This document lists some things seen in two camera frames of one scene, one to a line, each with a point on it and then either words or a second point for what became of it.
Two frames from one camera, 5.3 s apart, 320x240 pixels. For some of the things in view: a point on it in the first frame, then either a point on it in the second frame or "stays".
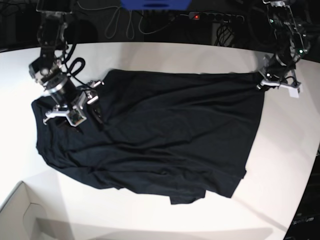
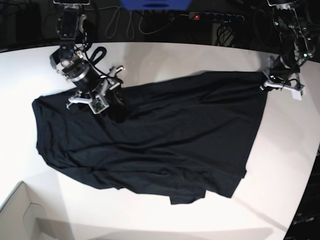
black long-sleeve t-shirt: x=175 y=134 stays
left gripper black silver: x=69 y=99 -> x=99 y=91
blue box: x=156 y=5 stays
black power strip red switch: x=217 y=17 stays
